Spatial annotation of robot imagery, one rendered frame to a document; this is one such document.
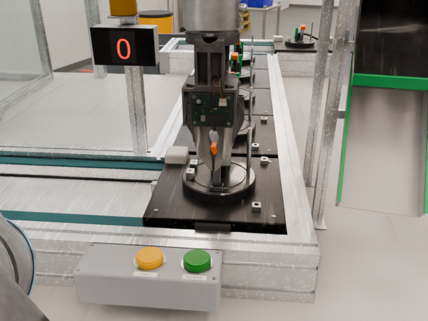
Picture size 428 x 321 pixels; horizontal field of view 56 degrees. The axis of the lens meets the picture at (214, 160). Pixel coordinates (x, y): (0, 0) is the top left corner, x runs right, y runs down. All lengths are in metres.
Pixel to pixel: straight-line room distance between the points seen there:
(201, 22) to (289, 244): 0.36
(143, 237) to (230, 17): 0.37
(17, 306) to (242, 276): 0.45
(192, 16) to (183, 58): 1.40
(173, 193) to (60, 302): 0.26
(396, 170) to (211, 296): 0.37
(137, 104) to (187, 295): 0.44
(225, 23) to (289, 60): 1.39
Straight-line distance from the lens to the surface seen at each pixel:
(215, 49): 0.51
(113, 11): 0.81
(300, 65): 1.91
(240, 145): 0.93
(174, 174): 0.81
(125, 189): 0.89
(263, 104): 1.20
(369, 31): 0.76
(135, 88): 0.88
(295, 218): 0.72
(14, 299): 0.28
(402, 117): 0.78
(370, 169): 0.73
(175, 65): 1.93
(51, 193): 0.92
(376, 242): 0.87
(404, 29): 0.77
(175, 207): 0.71
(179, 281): 0.59
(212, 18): 0.51
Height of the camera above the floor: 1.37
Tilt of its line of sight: 27 degrees down
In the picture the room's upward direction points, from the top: straight up
